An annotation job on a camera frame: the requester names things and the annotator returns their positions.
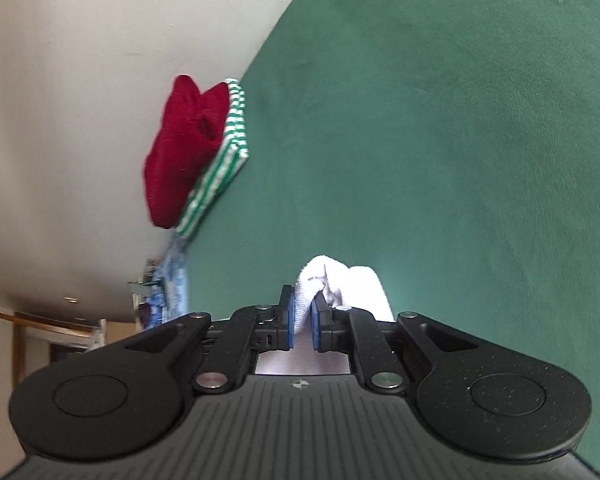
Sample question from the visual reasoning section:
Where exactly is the blue white patterned towel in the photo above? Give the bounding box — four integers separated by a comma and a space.
147, 233, 188, 328

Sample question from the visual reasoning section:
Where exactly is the green white striped garment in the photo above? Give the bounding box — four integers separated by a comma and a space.
174, 78, 249, 240

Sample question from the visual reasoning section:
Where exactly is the red folded sweater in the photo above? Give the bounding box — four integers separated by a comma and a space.
143, 75, 230, 229

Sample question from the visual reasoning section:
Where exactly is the green table cloth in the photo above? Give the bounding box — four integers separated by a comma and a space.
187, 0, 600, 470

